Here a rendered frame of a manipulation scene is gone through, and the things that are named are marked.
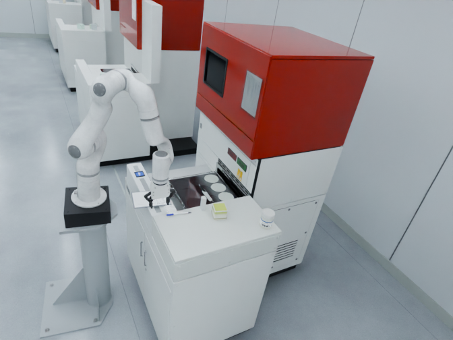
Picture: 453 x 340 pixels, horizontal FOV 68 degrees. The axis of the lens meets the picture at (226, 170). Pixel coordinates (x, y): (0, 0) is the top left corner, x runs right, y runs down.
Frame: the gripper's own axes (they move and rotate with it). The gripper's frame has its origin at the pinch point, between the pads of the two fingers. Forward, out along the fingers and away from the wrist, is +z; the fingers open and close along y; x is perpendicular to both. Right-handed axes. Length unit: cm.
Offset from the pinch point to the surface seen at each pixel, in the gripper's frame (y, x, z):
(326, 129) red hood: -106, 2, -36
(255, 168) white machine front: -58, 2, -14
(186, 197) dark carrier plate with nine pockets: -22.7, -15.0, 11.4
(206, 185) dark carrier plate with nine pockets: -40.4, -23.2, 11.3
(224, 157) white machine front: -58, -34, -1
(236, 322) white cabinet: -42, 37, 79
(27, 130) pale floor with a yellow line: 68, -314, 101
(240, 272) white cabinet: -35, 37, 28
